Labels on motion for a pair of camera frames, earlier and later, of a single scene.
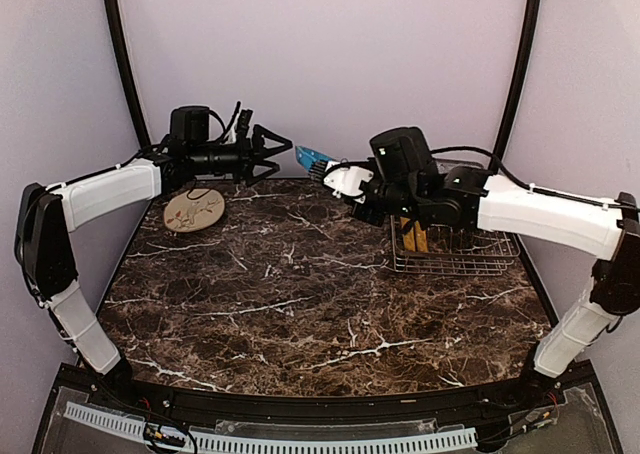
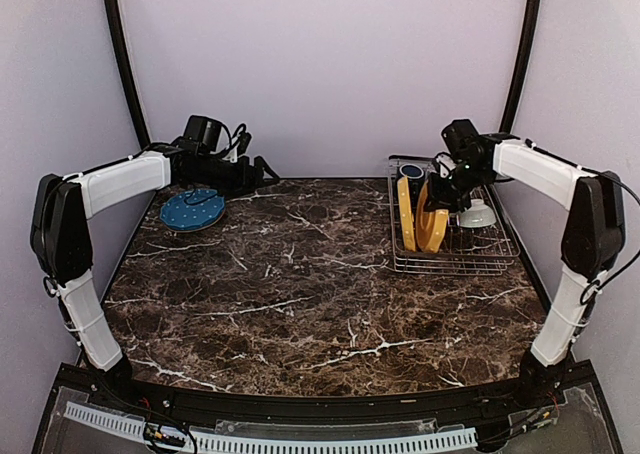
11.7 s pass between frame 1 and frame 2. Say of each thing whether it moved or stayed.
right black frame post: stayed
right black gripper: moved
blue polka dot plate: moved
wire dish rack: stayed
